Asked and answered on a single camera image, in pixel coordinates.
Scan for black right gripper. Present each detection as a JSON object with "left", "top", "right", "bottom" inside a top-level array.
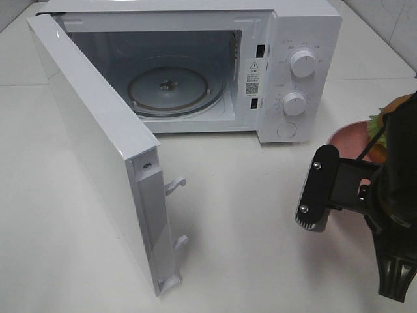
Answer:
[{"left": 367, "top": 94, "right": 416, "bottom": 299}]

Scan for white microwave door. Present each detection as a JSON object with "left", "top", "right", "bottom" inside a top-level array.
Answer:
[{"left": 27, "top": 14, "right": 188, "bottom": 295}]

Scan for white microwave oven body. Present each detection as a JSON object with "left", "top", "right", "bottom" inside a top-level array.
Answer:
[{"left": 33, "top": 1, "right": 341, "bottom": 143}]

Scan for upper white power knob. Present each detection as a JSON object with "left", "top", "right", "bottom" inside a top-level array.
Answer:
[{"left": 289, "top": 49, "right": 317, "bottom": 78}]

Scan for burger with lettuce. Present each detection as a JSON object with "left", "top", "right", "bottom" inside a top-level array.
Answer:
[{"left": 367, "top": 94, "right": 412, "bottom": 163}]

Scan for round white door button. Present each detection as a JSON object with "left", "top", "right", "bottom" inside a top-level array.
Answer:
[{"left": 277, "top": 122, "right": 297, "bottom": 138}]

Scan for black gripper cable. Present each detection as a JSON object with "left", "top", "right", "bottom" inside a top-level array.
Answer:
[{"left": 356, "top": 125, "right": 387, "bottom": 164}]

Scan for lower white timer knob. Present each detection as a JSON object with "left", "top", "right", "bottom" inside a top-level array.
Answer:
[{"left": 283, "top": 91, "right": 307, "bottom": 116}]

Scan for pink round plate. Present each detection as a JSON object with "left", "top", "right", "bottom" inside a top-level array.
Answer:
[{"left": 328, "top": 121, "right": 386, "bottom": 164}]

